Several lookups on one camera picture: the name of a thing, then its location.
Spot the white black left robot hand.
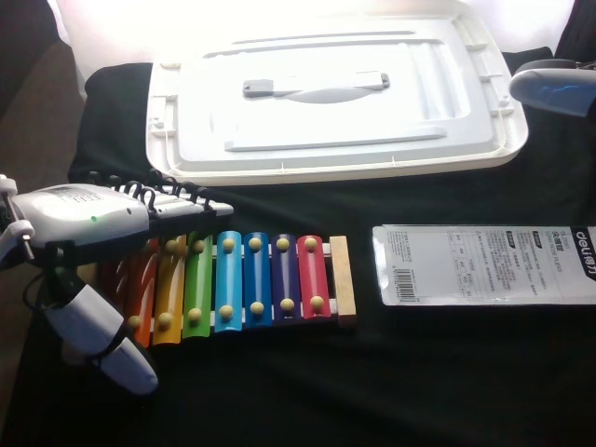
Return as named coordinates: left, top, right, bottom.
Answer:
left=8, top=169, right=234, bottom=397

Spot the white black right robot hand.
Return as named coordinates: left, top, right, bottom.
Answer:
left=509, top=58, right=596, bottom=118

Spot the rainbow wooden toy xylophone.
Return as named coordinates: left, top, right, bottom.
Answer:
left=100, top=230, right=358, bottom=350

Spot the white Deli product package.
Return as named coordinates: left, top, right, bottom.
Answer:
left=371, top=223, right=596, bottom=308

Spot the white plastic box lid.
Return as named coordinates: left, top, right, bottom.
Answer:
left=144, top=0, right=531, bottom=187

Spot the black table cloth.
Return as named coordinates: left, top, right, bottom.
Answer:
left=0, top=46, right=596, bottom=447

